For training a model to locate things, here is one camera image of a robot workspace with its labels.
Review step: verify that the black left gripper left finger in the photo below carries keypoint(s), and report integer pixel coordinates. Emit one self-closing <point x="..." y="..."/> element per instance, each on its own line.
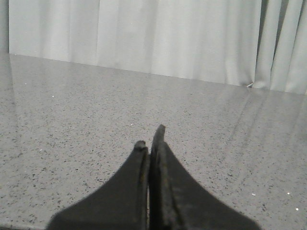
<point x="120" y="204"/>

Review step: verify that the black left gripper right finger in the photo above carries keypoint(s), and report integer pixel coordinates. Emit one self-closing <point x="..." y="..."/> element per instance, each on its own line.
<point x="178" y="202"/>

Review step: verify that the white curtain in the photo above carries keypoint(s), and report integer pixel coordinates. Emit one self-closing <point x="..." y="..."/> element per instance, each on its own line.
<point x="256" y="43"/>

